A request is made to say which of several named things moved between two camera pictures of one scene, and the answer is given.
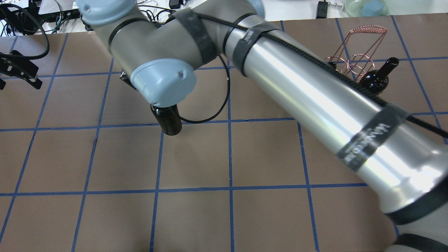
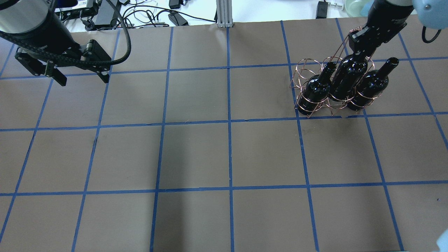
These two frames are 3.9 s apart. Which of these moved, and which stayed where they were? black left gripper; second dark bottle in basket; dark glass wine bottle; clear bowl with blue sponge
Moved: dark glass wine bottle; black left gripper
Stayed: clear bowl with blue sponge; second dark bottle in basket
